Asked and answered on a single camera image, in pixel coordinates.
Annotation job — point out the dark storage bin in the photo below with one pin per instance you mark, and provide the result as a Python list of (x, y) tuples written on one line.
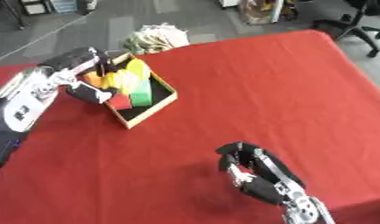
[(55, 6)]

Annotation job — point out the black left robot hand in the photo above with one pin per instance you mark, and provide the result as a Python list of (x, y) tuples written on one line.
[(80, 59)]

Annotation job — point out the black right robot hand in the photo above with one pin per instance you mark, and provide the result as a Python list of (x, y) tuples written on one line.
[(264, 175)]

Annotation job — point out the orange block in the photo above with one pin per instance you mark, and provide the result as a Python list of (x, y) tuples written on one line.
[(95, 79)]

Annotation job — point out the yellow round toy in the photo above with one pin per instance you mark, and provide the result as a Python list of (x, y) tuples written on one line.
[(137, 70)]

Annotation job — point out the black office chair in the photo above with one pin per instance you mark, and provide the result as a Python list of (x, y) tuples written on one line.
[(351, 26)]

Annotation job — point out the cardboard box on floor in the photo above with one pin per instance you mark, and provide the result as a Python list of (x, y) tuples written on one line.
[(259, 11)]

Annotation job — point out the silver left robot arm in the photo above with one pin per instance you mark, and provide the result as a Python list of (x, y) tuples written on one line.
[(22, 102)]

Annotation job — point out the white crumpled bag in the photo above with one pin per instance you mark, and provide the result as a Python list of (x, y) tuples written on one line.
[(156, 38)]

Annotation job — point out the green block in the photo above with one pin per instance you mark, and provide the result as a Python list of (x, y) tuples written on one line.
[(142, 94)]

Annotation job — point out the tripod leg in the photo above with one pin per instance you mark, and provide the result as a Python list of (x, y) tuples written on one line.
[(14, 14)]

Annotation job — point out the tan cardboard box black inside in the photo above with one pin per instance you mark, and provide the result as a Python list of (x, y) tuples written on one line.
[(147, 99)]

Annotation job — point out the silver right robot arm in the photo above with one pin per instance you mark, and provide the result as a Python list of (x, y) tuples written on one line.
[(306, 208)]

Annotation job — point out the red block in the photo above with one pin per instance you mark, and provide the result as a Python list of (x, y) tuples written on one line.
[(120, 102)]

